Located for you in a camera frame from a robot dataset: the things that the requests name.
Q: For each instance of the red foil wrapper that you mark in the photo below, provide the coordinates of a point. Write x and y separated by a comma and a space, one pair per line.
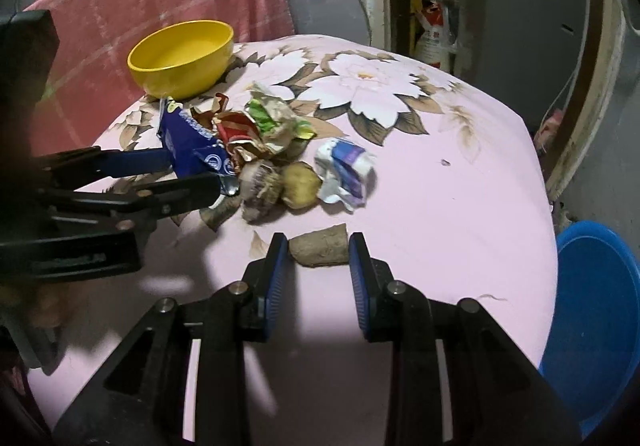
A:
235, 126

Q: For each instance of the white purple packet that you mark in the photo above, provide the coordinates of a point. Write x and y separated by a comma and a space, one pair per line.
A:
345, 166

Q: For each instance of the grey metal cabinet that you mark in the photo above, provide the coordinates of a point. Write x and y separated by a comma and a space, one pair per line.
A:
520, 26

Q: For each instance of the green white crumpled wrapper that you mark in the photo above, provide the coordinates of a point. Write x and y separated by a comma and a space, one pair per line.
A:
275, 121

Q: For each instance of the yellow plastic bowl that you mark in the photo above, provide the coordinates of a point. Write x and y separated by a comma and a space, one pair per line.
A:
180, 71

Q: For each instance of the yellowish potato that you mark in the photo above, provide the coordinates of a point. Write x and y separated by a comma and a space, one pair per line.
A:
300, 183

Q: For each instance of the pink crumpled cloth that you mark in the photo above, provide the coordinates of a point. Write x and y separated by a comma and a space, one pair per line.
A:
550, 129

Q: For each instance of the brown vegetable peel piece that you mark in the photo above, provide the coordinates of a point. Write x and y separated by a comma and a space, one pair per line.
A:
320, 246

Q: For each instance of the yellow bag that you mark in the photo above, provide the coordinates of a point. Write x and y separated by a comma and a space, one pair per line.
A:
416, 6

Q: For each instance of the pink floral tablecloth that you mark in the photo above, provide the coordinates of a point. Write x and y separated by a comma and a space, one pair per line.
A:
450, 226

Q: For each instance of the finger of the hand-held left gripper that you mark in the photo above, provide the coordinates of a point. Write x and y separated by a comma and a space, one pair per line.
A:
190, 191
135, 162

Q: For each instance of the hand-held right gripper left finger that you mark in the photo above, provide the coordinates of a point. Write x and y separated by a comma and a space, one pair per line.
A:
277, 276

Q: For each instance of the blue plastic basin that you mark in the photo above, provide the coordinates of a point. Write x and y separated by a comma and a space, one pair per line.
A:
590, 326

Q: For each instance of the purple brown vegetable scrap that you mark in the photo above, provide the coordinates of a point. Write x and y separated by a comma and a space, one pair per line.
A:
260, 188

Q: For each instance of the blue snack wrapper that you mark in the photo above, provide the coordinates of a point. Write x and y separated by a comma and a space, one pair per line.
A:
185, 144

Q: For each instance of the white sack with red print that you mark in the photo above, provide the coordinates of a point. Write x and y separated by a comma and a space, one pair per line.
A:
435, 41

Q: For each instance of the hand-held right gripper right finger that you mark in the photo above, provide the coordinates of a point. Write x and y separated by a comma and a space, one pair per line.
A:
357, 286

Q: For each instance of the worn door frame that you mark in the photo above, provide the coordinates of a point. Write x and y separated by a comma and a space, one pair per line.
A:
589, 126

